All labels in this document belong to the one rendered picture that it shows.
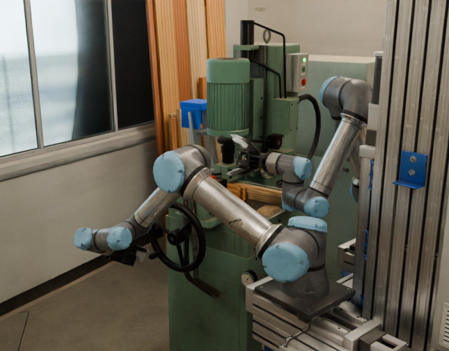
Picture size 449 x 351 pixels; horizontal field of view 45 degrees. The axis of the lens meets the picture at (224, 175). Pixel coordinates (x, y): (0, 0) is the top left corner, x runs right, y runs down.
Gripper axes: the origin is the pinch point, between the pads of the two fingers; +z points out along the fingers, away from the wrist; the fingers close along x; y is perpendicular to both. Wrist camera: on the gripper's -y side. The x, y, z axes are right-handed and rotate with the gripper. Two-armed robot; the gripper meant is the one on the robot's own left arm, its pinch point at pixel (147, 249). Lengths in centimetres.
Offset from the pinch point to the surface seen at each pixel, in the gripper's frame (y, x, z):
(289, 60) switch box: -94, 23, 23
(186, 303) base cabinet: 18.3, -0.6, 37.5
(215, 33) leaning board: -166, -117, 133
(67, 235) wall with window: 9, -123, 67
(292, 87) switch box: -85, 25, 29
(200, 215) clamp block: -18.9, 16.0, 5.4
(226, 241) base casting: -12.6, 21.5, 19.9
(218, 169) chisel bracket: -40.4, 8.7, 17.2
